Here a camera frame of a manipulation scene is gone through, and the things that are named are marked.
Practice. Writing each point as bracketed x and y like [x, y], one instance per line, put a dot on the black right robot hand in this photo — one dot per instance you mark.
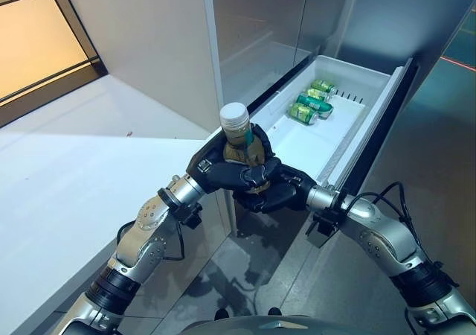
[290, 193]

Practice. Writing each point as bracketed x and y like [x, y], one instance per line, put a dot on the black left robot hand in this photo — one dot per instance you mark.
[208, 167]

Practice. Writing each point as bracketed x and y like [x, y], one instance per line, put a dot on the tea bottle with white cap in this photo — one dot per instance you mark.
[236, 134]

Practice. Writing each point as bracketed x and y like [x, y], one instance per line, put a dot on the white fridge drawer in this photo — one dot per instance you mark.
[316, 137]

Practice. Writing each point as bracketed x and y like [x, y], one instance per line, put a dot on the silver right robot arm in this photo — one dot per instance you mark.
[383, 231]

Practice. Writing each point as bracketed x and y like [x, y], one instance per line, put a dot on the stainless bottom fridge drawer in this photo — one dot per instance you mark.
[275, 225]

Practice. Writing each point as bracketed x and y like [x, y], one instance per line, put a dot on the stainless steel fridge door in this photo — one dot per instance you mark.
[256, 22]
[327, 11]

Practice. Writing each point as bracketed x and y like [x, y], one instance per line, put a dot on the light green drink can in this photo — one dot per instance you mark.
[303, 113]
[316, 94]
[324, 85]

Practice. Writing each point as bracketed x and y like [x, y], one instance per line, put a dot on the dark green drink can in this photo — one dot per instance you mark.
[316, 105]

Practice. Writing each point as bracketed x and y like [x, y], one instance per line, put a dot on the black right robot foot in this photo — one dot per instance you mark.
[274, 311]

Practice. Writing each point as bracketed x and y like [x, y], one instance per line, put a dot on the black robot foot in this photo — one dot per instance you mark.
[221, 313]
[274, 311]

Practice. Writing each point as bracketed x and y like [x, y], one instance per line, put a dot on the white counter top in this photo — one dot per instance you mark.
[74, 186]

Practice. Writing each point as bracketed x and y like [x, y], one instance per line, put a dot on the grey robot torso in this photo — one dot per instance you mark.
[249, 325]

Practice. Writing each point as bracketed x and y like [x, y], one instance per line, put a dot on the black left robot foot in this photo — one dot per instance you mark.
[221, 313]

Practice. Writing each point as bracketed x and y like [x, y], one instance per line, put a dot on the tall white cabinet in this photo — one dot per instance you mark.
[148, 33]

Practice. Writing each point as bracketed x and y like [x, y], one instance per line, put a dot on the dark framed orange window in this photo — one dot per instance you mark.
[37, 41]

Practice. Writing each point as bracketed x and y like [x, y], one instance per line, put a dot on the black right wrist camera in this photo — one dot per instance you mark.
[324, 222]

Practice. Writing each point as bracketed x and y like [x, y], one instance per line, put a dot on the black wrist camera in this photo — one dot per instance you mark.
[324, 222]
[190, 216]

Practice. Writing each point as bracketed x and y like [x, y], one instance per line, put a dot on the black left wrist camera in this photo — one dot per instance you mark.
[190, 216]

